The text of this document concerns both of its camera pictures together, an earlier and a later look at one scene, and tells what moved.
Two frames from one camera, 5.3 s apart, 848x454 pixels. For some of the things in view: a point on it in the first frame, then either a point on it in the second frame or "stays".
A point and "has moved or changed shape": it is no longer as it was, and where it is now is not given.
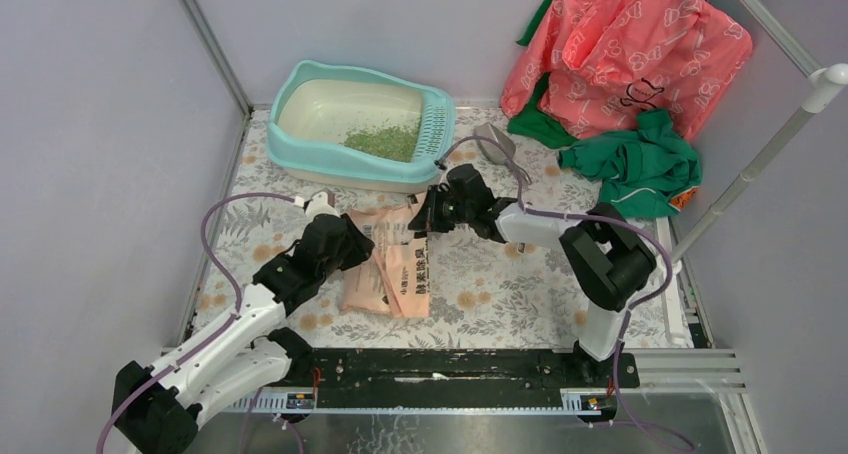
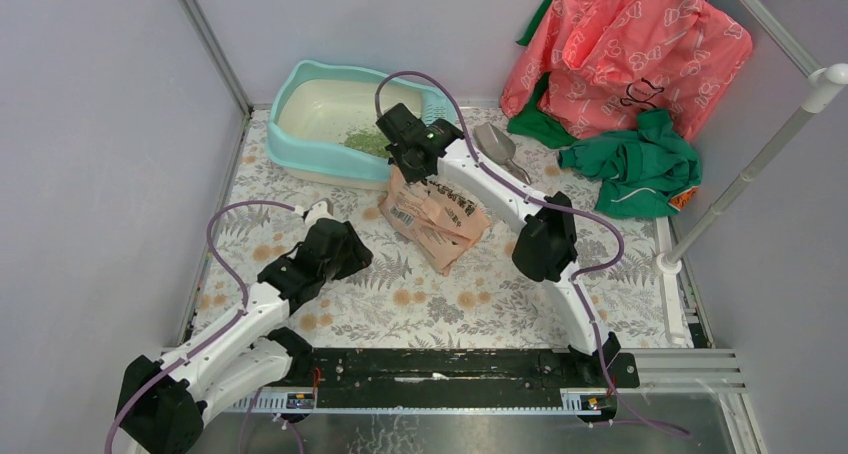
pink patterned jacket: [610, 48] stays
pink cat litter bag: [394, 279] has moved or changed shape
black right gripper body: [450, 212] -> [410, 173]
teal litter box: [316, 105] stays
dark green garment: [532, 127] stays
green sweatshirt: [646, 173] stays
